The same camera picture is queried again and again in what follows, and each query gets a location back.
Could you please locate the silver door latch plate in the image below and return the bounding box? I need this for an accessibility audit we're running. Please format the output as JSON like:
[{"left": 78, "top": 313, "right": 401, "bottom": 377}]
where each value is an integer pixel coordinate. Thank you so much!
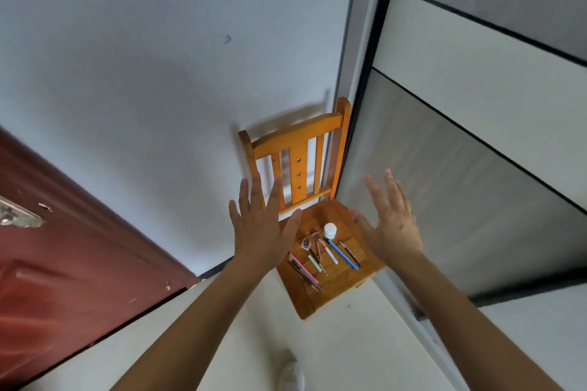
[{"left": 0, "top": 195, "right": 45, "bottom": 229}]

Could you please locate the person's right hand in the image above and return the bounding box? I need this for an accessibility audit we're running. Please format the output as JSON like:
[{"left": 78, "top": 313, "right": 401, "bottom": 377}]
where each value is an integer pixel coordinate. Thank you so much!
[{"left": 349, "top": 169, "right": 424, "bottom": 268}]

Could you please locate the dark green makeup brush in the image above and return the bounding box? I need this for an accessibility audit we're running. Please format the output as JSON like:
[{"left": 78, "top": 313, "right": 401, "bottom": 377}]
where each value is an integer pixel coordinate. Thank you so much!
[{"left": 287, "top": 260, "right": 324, "bottom": 293}]

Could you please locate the person's left hand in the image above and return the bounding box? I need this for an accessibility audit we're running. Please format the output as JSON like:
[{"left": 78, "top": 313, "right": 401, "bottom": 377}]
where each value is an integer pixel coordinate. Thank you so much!
[{"left": 228, "top": 172, "right": 303, "bottom": 278}]

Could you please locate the person's right forearm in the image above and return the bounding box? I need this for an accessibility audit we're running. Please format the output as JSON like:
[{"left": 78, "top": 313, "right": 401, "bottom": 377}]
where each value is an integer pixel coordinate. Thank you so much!
[{"left": 399, "top": 253, "right": 565, "bottom": 391}]

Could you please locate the person's left forearm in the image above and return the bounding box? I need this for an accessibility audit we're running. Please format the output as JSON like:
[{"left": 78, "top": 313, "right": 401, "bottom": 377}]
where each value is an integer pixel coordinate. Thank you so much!
[{"left": 109, "top": 262, "right": 276, "bottom": 391}]

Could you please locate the pink pencil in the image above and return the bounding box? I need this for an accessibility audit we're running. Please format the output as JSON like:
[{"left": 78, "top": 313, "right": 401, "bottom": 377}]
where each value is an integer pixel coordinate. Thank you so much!
[{"left": 289, "top": 254, "right": 319, "bottom": 285}]

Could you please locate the red wooden door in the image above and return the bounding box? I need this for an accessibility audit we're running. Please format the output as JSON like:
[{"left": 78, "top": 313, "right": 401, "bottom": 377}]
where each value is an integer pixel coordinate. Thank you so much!
[{"left": 0, "top": 127, "right": 202, "bottom": 391}]

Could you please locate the grey sliding door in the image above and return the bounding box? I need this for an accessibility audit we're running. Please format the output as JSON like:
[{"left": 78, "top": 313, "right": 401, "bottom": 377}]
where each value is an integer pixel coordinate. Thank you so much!
[{"left": 337, "top": 0, "right": 587, "bottom": 391}]

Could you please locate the white-handled powder brush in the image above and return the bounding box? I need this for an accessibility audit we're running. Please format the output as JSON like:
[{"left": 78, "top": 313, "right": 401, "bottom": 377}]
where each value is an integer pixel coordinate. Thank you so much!
[{"left": 311, "top": 231, "right": 339, "bottom": 266}]

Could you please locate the wooden chair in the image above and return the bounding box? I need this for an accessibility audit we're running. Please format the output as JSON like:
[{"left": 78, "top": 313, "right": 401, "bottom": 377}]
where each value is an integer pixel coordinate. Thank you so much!
[{"left": 238, "top": 97, "right": 386, "bottom": 321}]

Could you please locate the person's white right shoe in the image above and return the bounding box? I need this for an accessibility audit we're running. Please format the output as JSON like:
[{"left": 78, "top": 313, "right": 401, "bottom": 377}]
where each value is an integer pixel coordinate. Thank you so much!
[{"left": 277, "top": 358, "right": 306, "bottom": 391}]

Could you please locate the blue pencil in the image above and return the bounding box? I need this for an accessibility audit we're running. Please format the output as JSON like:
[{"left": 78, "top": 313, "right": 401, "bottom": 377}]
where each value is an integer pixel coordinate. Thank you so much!
[{"left": 326, "top": 239, "right": 360, "bottom": 271}]

